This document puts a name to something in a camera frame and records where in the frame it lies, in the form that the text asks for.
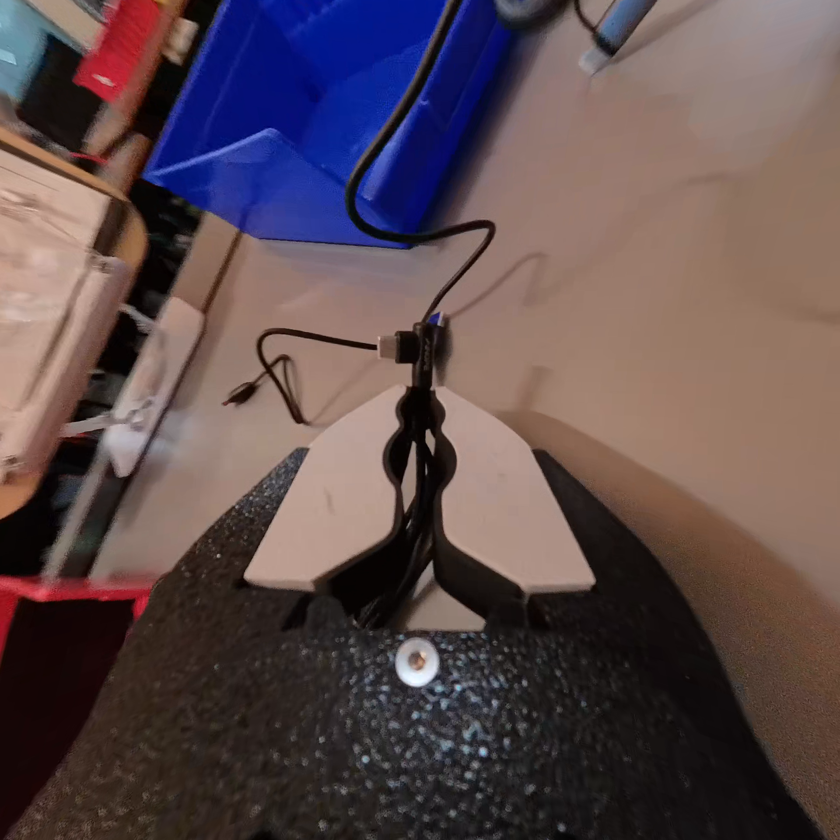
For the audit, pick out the clear plastic box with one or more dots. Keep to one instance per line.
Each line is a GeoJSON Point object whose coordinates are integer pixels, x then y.
{"type": "Point", "coordinates": [52, 295]}

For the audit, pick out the red plastic bin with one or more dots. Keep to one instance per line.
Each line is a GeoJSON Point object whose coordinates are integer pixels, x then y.
{"type": "Point", "coordinates": [39, 589]}

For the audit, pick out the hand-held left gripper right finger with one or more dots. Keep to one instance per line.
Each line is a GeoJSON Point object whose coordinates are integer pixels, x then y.
{"type": "Point", "coordinates": [512, 505]}

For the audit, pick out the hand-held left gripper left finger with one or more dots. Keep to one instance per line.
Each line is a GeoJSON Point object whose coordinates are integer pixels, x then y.
{"type": "Point", "coordinates": [321, 499]}

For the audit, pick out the white power strip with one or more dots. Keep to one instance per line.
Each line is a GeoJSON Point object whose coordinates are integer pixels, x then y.
{"type": "Point", "coordinates": [167, 367]}

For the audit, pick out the light blue marker pen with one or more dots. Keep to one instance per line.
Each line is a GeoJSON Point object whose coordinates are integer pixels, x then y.
{"type": "Point", "coordinates": [617, 29]}

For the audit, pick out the blue plastic bin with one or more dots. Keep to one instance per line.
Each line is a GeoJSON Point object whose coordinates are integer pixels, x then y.
{"type": "Point", "coordinates": [275, 79]}

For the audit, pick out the grey desk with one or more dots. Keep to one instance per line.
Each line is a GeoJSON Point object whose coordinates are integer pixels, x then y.
{"type": "Point", "coordinates": [656, 262]}

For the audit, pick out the red box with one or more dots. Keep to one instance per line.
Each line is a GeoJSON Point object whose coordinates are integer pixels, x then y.
{"type": "Point", "coordinates": [118, 52]}

